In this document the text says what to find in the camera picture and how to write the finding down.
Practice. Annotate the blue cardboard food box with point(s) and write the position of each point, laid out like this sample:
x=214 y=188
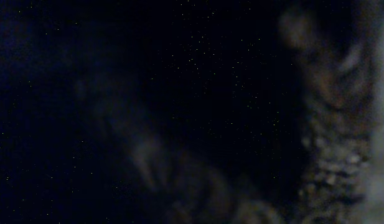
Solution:
x=341 y=128

